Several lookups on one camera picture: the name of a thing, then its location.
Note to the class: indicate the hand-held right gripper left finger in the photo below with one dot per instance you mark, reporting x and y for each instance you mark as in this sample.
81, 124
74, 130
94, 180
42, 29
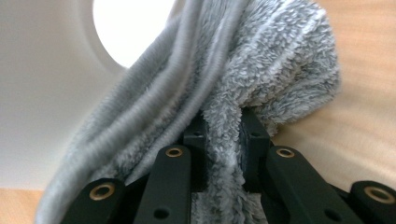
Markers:
198, 155

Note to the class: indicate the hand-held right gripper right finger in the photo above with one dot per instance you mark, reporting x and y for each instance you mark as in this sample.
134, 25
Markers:
253, 155

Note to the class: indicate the grey fluffy towel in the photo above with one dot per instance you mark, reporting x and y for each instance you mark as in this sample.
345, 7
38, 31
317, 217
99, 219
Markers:
243, 62

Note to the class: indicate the white plastic storage bin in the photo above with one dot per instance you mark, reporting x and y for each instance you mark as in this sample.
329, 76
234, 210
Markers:
40, 99

